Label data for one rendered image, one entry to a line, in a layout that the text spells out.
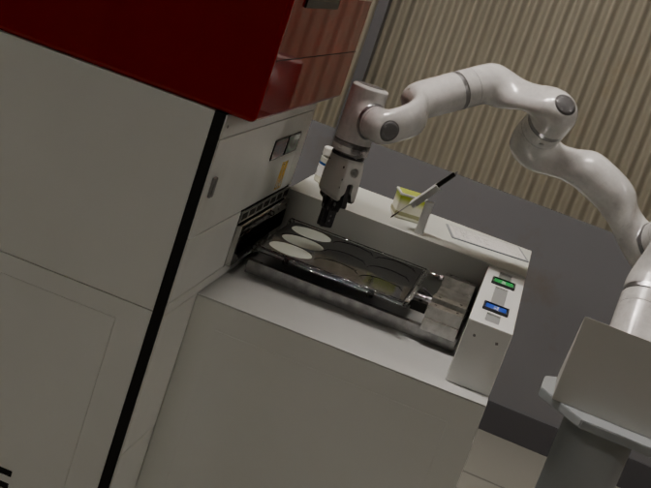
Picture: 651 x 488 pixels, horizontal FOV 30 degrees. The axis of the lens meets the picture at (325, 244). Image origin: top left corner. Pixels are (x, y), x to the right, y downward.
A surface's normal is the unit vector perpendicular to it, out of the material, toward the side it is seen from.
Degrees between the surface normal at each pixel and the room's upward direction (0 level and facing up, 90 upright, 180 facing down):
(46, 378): 90
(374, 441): 90
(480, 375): 90
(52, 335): 90
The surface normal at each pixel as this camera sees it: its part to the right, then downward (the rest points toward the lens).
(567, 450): -0.72, -0.07
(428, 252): -0.20, 0.18
